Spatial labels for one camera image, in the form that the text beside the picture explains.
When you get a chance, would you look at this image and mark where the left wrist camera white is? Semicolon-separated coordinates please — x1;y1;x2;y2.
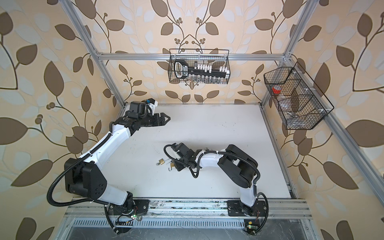
144;98;158;111

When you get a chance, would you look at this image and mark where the side wire basket black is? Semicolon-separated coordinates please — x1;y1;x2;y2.
264;62;334;130

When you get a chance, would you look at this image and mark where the brass padlock with keys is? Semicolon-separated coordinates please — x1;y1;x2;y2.
168;162;176;172

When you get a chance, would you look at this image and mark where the black tool with white bits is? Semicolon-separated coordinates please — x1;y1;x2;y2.
173;60;231;80

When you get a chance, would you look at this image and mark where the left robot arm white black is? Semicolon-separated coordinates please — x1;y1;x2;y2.
47;99;171;235

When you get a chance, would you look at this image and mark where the long-shackle brass padlock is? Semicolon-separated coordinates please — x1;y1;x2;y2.
156;159;165;166

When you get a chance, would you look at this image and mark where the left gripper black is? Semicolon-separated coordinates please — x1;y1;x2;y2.
137;112;170;128

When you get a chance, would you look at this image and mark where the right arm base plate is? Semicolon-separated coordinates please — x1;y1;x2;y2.
227;200;269;217

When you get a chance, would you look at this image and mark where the back wire basket black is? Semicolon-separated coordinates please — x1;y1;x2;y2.
168;48;231;85

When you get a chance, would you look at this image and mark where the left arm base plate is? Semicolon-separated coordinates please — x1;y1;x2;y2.
108;199;150;216

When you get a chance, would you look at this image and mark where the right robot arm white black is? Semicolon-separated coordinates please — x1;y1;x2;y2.
164;143;270;236

